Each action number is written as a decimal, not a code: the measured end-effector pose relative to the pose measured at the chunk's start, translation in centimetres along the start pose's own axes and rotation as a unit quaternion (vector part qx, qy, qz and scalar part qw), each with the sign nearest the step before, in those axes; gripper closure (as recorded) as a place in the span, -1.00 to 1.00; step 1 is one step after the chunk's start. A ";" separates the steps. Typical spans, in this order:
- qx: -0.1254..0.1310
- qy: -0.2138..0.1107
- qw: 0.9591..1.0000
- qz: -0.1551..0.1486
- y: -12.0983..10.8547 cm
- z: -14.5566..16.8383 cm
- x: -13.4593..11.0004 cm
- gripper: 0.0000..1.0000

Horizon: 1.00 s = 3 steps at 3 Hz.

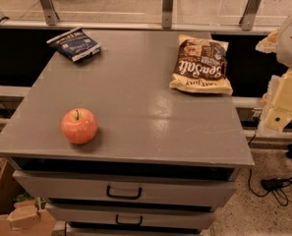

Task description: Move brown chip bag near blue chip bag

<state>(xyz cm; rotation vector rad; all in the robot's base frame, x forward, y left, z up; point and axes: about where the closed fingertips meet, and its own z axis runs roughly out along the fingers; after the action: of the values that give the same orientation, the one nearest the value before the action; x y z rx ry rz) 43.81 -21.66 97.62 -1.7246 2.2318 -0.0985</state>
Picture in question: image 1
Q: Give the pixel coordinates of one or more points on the black drawer handle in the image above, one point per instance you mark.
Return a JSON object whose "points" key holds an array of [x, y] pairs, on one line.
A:
{"points": [[129, 220], [123, 194]]}

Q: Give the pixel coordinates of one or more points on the black power adapter with cable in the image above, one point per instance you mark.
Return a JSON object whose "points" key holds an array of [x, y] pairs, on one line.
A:
{"points": [[274, 186]]}

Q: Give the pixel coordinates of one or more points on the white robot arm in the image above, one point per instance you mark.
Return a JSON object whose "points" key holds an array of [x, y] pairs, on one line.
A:
{"points": [[284, 43]]}

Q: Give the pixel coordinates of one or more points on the grey drawer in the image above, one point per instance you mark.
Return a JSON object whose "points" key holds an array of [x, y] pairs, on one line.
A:
{"points": [[105, 215], [158, 191]]}

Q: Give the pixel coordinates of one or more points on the brown sea salt chip bag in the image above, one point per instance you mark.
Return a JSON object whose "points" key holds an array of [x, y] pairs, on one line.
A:
{"points": [[201, 66]]}

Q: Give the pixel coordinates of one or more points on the top grey drawer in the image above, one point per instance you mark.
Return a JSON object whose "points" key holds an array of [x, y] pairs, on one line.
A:
{"points": [[158, 191]]}

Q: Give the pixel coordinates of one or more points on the black top drawer handle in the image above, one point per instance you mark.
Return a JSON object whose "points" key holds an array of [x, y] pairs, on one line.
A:
{"points": [[123, 194]]}

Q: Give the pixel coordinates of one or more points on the cardboard box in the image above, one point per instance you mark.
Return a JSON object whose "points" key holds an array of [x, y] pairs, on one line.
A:
{"points": [[20, 218]]}

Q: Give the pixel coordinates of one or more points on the left metal bracket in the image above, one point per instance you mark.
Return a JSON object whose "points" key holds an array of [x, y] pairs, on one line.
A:
{"points": [[50, 15]]}

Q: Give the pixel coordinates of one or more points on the red apple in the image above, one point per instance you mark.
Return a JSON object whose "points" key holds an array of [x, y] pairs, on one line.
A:
{"points": [[79, 126]]}

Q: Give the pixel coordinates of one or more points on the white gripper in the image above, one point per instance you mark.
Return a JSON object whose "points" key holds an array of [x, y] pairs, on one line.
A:
{"points": [[291, 38]]}

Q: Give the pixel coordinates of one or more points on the metal rail behind table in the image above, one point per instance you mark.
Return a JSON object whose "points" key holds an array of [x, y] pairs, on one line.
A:
{"points": [[213, 29]]}

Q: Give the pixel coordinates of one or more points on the middle metal bracket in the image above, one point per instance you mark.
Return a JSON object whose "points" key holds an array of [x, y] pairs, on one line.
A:
{"points": [[167, 12]]}

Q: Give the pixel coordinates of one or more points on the metal bracket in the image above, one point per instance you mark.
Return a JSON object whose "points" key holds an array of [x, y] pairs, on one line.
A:
{"points": [[248, 19], [167, 12], [50, 15]]}

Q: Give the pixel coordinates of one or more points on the right metal bracket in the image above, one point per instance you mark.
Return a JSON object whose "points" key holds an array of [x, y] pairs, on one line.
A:
{"points": [[248, 19]]}

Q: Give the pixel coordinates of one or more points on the blue chip bag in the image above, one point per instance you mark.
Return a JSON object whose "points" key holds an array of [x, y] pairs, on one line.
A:
{"points": [[75, 44]]}

